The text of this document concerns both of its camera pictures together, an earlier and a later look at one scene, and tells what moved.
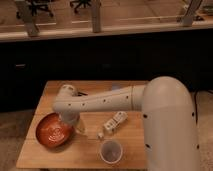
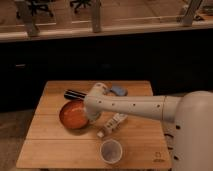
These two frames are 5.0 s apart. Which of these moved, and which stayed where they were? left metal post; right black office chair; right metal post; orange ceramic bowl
Moved: orange ceramic bowl
Stayed: right metal post; left metal post; right black office chair
